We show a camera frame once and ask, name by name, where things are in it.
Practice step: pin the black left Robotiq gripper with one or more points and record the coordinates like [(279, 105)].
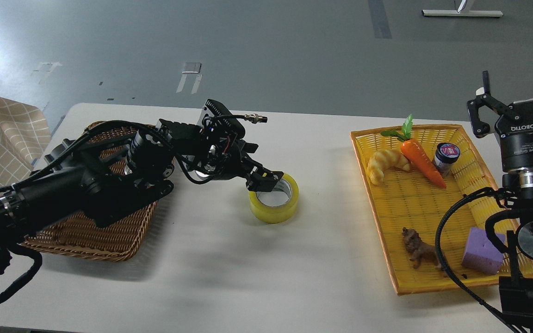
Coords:
[(224, 158)]

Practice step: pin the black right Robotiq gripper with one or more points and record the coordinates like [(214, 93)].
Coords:
[(514, 126)]

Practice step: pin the yellow tape roll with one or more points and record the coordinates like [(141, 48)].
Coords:
[(277, 208)]

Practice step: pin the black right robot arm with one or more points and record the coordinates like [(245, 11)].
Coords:
[(510, 230)]

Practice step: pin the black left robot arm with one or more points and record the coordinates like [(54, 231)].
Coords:
[(18, 264)]

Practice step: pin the small dark jar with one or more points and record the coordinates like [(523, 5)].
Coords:
[(446, 154)]

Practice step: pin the toy carrot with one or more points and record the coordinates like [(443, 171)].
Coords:
[(414, 152)]

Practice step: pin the yellow woven tray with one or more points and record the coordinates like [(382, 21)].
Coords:
[(409, 200)]

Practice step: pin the white metal stand base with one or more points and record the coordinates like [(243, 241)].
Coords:
[(463, 9)]

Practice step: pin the toy croissant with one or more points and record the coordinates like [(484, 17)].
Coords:
[(384, 159)]

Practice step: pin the purple foam cube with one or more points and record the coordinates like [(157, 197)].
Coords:
[(480, 253)]

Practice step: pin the brown toy lion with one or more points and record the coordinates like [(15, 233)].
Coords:
[(420, 250)]

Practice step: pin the brown wicker basket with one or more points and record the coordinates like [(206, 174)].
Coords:
[(109, 231)]

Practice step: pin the beige checkered cloth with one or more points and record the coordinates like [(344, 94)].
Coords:
[(24, 134)]

